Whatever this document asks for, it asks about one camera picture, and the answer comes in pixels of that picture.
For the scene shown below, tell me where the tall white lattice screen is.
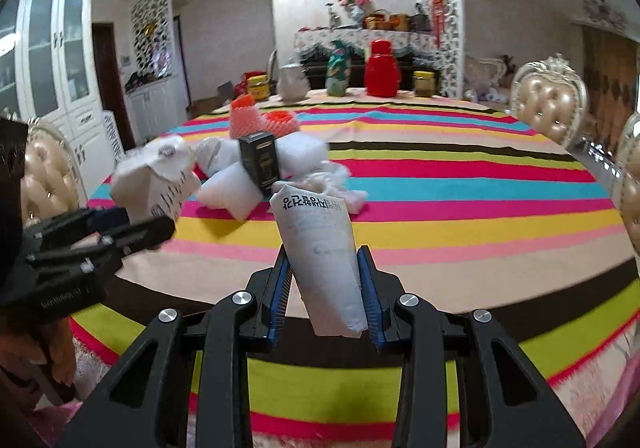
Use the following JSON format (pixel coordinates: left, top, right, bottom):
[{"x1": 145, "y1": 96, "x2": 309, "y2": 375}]
[{"x1": 414, "y1": 0, "x2": 463, "y2": 99}]

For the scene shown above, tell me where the beige tufted dining chair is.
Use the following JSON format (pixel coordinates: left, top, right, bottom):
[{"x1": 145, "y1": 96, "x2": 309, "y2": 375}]
[
  {"x1": 19, "y1": 119, "x2": 90, "y2": 224},
  {"x1": 611, "y1": 112, "x2": 640, "y2": 254},
  {"x1": 510, "y1": 54, "x2": 591, "y2": 149}
]

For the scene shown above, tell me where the small white lattice cover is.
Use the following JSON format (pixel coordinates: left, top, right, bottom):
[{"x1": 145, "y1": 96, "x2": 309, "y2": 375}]
[{"x1": 102, "y1": 111, "x2": 126, "y2": 160}]

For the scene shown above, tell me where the yellow-lid jar with red label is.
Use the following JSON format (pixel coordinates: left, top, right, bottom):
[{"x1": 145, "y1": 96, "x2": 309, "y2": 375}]
[{"x1": 248, "y1": 75, "x2": 271, "y2": 102}]

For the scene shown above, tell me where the white air cushion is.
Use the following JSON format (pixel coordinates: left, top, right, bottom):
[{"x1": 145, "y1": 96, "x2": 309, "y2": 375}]
[
  {"x1": 196, "y1": 162, "x2": 266, "y2": 222},
  {"x1": 276, "y1": 132, "x2": 329, "y2": 179}
]

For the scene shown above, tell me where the white printed paper packet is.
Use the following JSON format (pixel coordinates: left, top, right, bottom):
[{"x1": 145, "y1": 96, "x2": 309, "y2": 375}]
[{"x1": 269, "y1": 183, "x2": 366, "y2": 340}]

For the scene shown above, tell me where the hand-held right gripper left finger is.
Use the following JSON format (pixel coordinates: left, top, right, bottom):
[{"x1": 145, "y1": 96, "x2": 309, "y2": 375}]
[{"x1": 55, "y1": 245, "x2": 301, "y2": 448}]

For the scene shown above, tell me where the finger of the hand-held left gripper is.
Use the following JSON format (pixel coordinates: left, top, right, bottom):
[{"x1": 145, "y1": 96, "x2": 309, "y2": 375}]
[
  {"x1": 27, "y1": 215, "x2": 177, "y2": 288},
  {"x1": 30, "y1": 207, "x2": 132, "y2": 249}
]

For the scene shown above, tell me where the pink flower bouquet in vase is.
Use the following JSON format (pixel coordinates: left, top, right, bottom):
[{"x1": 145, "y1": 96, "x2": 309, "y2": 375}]
[{"x1": 337, "y1": 0, "x2": 375, "y2": 26}]

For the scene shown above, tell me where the white lattice wall panel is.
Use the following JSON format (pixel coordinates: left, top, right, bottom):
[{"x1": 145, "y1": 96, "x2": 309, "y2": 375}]
[{"x1": 130, "y1": 0, "x2": 174, "y2": 82}]

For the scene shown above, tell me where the green patterned bag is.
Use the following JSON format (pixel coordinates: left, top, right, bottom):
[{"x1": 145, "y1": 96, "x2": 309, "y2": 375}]
[{"x1": 326, "y1": 39, "x2": 352, "y2": 96}]

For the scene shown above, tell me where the dark wooden door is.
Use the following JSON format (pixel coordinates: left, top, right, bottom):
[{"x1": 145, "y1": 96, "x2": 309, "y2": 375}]
[{"x1": 92, "y1": 22, "x2": 137, "y2": 150}]

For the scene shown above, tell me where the small black box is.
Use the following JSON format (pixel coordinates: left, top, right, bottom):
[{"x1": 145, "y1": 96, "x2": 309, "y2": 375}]
[{"x1": 238, "y1": 131, "x2": 282, "y2": 197}]

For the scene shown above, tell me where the crumpled white plastic wrap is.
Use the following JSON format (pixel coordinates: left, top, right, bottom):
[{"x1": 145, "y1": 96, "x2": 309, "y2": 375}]
[{"x1": 194, "y1": 137, "x2": 242, "y2": 177}]

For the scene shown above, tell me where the black handbag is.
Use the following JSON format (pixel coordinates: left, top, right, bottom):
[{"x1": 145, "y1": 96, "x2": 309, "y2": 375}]
[{"x1": 409, "y1": 3, "x2": 432, "y2": 32}]

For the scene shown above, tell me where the floral lace cloth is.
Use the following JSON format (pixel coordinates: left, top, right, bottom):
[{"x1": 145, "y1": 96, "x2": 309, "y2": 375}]
[{"x1": 293, "y1": 27, "x2": 436, "y2": 65}]

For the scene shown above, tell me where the striped colourful tablecloth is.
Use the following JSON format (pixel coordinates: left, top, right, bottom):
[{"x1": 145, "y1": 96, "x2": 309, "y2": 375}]
[{"x1": 67, "y1": 87, "x2": 640, "y2": 448}]

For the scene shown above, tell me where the white foam net sleeve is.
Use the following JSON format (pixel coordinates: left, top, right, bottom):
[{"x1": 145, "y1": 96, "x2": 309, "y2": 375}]
[{"x1": 295, "y1": 161, "x2": 370, "y2": 215}]

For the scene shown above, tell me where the black piano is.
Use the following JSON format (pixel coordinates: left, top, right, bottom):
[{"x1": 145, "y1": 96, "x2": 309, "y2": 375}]
[{"x1": 300, "y1": 51, "x2": 416, "y2": 89}]

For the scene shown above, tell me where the white glass-door cabinet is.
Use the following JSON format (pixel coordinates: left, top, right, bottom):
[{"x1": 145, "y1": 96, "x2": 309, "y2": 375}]
[{"x1": 0, "y1": 0, "x2": 120, "y2": 189}]

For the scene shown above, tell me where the yellow-lid glass jar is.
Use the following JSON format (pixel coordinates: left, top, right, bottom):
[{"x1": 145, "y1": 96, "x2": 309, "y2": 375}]
[{"x1": 413, "y1": 71, "x2": 437, "y2": 98}]

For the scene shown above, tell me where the orange foam fruit net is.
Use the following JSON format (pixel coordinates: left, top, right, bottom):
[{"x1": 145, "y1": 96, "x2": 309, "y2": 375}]
[
  {"x1": 229, "y1": 95, "x2": 263, "y2": 140},
  {"x1": 262, "y1": 110, "x2": 299, "y2": 136}
]

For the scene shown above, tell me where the white paper bag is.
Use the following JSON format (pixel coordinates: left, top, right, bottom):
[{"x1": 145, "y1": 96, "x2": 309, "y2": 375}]
[{"x1": 109, "y1": 135, "x2": 202, "y2": 225}]

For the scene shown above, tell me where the person's left hand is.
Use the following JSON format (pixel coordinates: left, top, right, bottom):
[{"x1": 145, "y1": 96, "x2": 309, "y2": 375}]
[{"x1": 0, "y1": 315, "x2": 77, "y2": 404}]

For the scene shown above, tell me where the low white cabinet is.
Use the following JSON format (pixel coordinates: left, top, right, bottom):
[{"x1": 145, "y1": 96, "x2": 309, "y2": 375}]
[{"x1": 125, "y1": 73, "x2": 190, "y2": 145}]

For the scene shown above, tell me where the white teapot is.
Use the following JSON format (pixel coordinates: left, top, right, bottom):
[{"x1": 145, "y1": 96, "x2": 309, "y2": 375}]
[{"x1": 276, "y1": 62, "x2": 312, "y2": 102}]

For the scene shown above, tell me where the white carved sofa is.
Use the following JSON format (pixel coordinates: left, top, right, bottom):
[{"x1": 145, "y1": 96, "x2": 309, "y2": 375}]
[{"x1": 464, "y1": 54, "x2": 513, "y2": 103}]

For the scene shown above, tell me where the red thermos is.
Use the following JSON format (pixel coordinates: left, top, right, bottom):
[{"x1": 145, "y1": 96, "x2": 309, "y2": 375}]
[{"x1": 364, "y1": 39, "x2": 402, "y2": 97}]

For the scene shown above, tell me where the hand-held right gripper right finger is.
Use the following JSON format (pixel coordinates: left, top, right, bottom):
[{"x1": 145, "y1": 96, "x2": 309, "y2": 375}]
[{"x1": 356, "y1": 245, "x2": 586, "y2": 448}]

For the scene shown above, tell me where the brown curtain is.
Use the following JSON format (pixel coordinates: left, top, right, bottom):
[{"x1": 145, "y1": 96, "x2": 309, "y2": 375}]
[{"x1": 582, "y1": 23, "x2": 640, "y2": 144}]

